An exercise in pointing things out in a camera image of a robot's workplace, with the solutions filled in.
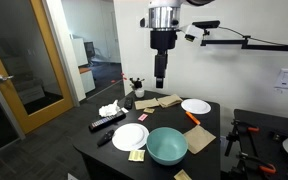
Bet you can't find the small tan printed packet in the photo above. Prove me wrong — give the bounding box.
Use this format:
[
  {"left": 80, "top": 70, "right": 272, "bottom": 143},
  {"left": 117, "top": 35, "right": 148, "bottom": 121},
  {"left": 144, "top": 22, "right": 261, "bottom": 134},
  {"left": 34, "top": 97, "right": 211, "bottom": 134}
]
[{"left": 143, "top": 107, "right": 156, "bottom": 115}]

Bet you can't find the white drawer unit orange top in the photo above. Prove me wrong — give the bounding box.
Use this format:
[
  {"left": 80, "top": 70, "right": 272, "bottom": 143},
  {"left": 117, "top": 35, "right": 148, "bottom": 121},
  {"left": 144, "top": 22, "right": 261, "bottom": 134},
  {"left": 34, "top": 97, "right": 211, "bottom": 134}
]
[{"left": 78, "top": 66, "right": 97, "bottom": 94}]

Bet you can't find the black remote control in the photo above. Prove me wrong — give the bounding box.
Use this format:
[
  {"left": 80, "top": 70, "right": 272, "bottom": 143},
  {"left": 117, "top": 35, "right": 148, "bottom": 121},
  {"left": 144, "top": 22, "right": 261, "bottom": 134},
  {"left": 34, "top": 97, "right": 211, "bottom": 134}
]
[{"left": 123, "top": 96, "right": 134, "bottom": 110}]

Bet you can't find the black perforated robot table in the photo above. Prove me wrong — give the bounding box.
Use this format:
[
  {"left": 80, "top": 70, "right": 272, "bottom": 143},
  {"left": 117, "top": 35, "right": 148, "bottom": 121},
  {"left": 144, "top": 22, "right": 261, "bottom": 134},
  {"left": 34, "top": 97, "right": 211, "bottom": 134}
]
[{"left": 233, "top": 108, "right": 288, "bottom": 180}]

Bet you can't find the small white plate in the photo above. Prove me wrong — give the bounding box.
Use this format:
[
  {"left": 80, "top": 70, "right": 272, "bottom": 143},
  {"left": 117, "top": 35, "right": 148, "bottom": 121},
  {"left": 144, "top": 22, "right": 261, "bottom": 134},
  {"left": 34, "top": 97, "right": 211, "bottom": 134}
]
[{"left": 180, "top": 98, "right": 212, "bottom": 116}]

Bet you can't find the black camera boom mount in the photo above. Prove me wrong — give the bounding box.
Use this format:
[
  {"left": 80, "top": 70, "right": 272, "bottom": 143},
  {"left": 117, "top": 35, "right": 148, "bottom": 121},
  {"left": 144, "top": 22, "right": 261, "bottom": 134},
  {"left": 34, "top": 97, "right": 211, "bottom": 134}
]
[{"left": 199, "top": 29, "right": 288, "bottom": 59}]

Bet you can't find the small yellow sticky note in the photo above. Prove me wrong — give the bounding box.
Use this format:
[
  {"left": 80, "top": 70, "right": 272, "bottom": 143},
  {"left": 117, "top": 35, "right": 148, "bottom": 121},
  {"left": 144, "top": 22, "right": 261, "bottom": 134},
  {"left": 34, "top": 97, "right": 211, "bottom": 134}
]
[{"left": 173, "top": 169, "right": 193, "bottom": 180}]

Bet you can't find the teal bowl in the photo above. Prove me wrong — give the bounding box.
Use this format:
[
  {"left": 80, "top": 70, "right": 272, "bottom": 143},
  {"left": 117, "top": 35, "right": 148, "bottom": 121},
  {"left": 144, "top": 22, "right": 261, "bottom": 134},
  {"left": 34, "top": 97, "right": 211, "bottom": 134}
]
[{"left": 146, "top": 126, "right": 189, "bottom": 167}]

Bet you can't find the thin black camera cable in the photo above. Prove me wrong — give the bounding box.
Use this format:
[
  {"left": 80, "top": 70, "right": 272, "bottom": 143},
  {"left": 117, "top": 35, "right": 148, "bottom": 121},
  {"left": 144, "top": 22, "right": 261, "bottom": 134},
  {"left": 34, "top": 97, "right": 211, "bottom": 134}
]
[{"left": 217, "top": 25, "right": 288, "bottom": 48}]

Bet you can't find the white wall switch plate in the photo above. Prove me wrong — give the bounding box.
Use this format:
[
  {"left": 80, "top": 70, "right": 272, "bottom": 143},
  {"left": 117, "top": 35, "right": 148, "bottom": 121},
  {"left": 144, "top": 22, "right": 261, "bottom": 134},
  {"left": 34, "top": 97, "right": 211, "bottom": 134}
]
[{"left": 273, "top": 68, "right": 288, "bottom": 91}]

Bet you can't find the crumpled white tissue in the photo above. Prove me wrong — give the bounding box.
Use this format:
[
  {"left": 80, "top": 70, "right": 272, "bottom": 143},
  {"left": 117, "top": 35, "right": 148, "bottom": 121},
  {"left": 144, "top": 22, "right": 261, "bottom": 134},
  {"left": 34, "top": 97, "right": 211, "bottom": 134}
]
[{"left": 98, "top": 99, "right": 122, "bottom": 118}]

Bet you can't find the dark rose flower bunch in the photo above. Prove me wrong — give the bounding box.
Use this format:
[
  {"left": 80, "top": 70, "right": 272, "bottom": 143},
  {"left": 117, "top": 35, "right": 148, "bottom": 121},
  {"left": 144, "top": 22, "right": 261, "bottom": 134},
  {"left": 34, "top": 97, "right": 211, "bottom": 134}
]
[{"left": 120, "top": 72, "right": 146, "bottom": 91}]

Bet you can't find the black bar stereo camera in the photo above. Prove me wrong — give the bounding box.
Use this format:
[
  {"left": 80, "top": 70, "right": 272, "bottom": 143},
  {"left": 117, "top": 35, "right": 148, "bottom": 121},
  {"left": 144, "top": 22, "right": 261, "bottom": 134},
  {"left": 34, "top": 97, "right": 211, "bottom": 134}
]
[{"left": 192, "top": 20, "right": 221, "bottom": 30}]

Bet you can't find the yellow door with glass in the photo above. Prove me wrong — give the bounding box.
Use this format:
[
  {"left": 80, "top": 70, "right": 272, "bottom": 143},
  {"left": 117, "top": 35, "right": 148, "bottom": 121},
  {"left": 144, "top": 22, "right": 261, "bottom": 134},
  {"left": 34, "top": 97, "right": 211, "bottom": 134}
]
[{"left": 0, "top": 0, "right": 75, "bottom": 134}]

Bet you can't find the orange handled black clamp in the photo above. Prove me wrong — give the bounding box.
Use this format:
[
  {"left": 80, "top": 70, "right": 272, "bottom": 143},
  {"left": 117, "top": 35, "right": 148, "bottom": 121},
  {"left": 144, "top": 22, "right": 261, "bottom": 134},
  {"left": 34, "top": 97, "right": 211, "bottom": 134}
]
[
  {"left": 235, "top": 151, "right": 278, "bottom": 175},
  {"left": 224, "top": 119, "right": 261, "bottom": 158}
]

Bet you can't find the long remote with grey buttons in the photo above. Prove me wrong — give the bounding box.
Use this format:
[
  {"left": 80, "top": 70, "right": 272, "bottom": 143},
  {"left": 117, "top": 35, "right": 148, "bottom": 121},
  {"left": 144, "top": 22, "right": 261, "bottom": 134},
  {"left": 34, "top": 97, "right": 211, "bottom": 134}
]
[{"left": 88, "top": 110, "right": 127, "bottom": 133}]

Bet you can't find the white round vase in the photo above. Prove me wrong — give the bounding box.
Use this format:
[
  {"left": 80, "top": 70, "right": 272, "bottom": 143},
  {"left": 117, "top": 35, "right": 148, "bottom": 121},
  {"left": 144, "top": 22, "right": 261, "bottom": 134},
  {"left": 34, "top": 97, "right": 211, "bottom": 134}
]
[{"left": 134, "top": 87, "right": 145, "bottom": 99}]

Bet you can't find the large white plate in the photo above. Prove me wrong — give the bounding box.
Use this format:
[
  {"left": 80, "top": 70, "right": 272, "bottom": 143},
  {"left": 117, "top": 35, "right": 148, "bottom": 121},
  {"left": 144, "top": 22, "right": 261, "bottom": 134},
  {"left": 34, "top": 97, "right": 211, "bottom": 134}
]
[{"left": 111, "top": 122, "right": 151, "bottom": 153}]

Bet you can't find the orange marker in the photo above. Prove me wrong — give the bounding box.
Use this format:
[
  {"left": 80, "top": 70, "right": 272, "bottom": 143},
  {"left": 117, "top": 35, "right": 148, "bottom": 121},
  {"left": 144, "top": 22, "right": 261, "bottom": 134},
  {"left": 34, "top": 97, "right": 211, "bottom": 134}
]
[{"left": 185, "top": 111, "right": 202, "bottom": 126}]

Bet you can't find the small black rounded remote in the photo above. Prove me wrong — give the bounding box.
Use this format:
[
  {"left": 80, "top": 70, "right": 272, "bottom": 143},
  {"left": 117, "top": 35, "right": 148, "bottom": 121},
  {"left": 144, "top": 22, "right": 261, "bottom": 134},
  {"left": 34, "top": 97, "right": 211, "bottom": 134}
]
[{"left": 96, "top": 129, "right": 115, "bottom": 148}]

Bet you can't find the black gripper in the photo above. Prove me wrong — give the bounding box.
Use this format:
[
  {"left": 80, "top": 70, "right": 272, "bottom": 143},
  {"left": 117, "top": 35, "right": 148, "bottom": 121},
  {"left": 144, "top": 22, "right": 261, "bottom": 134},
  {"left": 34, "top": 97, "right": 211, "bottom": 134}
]
[{"left": 149, "top": 29, "right": 178, "bottom": 89}]

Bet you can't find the silver door handle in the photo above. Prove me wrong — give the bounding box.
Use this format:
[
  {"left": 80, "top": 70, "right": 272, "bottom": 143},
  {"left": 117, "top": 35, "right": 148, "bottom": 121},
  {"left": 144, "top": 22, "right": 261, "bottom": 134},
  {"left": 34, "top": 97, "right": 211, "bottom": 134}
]
[{"left": 0, "top": 74, "right": 15, "bottom": 83}]

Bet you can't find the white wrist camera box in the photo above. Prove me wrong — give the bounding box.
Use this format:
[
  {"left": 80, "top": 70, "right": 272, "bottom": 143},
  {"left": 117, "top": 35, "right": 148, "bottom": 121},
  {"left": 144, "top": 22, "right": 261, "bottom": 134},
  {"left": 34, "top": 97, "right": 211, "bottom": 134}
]
[{"left": 183, "top": 24, "right": 205, "bottom": 43}]

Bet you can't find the small black bracket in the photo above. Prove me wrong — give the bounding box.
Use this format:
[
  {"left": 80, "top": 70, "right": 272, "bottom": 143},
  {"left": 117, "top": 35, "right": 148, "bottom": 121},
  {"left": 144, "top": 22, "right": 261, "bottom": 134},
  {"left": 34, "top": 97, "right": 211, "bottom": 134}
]
[{"left": 272, "top": 131, "right": 285, "bottom": 143}]

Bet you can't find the brown paper napkin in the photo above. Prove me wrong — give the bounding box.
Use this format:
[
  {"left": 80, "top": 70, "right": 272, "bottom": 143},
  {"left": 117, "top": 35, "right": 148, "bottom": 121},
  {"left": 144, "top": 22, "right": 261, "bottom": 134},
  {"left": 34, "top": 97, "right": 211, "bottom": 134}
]
[
  {"left": 156, "top": 93, "right": 184, "bottom": 108},
  {"left": 183, "top": 124, "right": 217, "bottom": 155},
  {"left": 133, "top": 97, "right": 161, "bottom": 111}
]

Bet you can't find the pink white packet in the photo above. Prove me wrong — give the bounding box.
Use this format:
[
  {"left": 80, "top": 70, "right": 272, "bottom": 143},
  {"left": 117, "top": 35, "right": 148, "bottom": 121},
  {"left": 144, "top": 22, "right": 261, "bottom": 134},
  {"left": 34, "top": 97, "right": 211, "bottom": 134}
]
[{"left": 137, "top": 113, "right": 149, "bottom": 122}]

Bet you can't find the white cabinet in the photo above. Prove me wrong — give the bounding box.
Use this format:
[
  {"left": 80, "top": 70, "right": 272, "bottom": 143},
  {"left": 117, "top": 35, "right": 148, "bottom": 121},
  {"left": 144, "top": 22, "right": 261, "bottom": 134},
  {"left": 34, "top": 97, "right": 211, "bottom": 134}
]
[{"left": 71, "top": 34, "right": 89, "bottom": 67}]

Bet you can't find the black office chair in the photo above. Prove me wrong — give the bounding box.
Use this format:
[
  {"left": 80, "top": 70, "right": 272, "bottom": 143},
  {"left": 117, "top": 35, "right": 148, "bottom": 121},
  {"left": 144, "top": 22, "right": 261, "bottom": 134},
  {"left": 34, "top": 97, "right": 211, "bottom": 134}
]
[{"left": 83, "top": 41, "right": 105, "bottom": 64}]

